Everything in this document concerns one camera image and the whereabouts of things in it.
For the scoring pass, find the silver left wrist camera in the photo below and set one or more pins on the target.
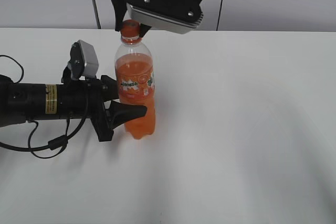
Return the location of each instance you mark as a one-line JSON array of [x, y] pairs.
[[83, 61]]

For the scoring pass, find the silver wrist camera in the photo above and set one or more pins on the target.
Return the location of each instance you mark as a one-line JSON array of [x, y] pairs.
[[83, 61], [162, 22]]

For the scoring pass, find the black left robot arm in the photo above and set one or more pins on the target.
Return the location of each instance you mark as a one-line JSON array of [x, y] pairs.
[[23, 102]]

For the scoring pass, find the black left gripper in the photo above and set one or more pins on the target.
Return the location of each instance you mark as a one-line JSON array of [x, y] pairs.
[[84, 99]]

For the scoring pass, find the orange soda plastic bottle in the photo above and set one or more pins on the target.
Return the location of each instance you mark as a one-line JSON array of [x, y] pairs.
[[135, 78]]

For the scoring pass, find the orange bottle cap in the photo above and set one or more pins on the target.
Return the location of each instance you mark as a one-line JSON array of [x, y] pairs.
[[130, 28]]

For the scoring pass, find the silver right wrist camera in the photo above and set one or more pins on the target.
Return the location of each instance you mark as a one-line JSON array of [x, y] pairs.
[[162, 22]]

